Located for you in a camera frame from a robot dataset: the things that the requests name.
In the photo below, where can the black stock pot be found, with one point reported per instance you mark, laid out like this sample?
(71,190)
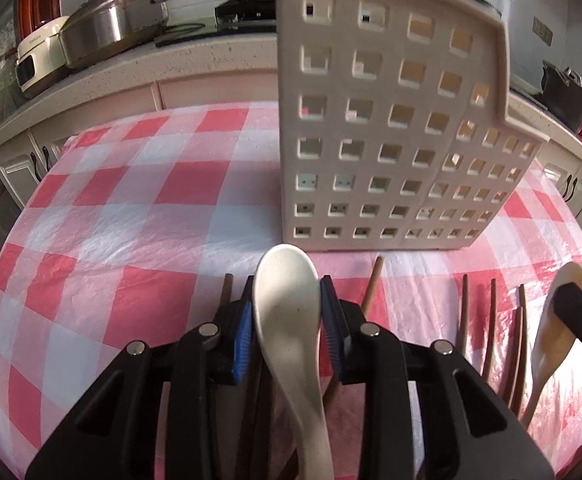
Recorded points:
(566,95)

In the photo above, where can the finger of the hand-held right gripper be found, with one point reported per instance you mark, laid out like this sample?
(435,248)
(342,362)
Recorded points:
(573,307)

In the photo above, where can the red white checked tablecloth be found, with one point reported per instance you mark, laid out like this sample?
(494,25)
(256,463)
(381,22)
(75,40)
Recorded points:
(121,220)

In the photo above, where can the wall socket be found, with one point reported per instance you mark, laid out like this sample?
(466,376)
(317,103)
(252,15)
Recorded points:
(543,30)

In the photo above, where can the brown wooden chopstick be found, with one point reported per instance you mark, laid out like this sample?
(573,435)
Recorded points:
(515,350)
(522,295)
(464,310)
(491,320)
(228,287)
(373,280)

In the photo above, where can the stainless steel lidded pot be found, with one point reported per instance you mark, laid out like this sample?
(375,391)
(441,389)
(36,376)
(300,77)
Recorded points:
(103,30)

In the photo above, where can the black gas stove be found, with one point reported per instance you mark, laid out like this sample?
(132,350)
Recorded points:
(206,25)

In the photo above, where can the cream electric cooker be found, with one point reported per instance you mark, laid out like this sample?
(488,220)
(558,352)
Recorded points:
(36,60)

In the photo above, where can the white ceramic spoon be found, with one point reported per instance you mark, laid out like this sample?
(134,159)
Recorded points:
(551,340)
(286,320)

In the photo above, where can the white perforated plastic basket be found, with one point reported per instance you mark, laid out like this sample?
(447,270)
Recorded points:
(321,126)

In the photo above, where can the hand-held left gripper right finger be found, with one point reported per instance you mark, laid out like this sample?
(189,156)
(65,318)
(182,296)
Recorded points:
(332,340)

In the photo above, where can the speckled stone kitchen counter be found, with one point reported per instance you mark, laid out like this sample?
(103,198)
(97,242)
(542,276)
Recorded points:
(211,55)

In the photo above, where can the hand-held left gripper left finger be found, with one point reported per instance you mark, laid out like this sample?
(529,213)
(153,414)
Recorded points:
(243,340)

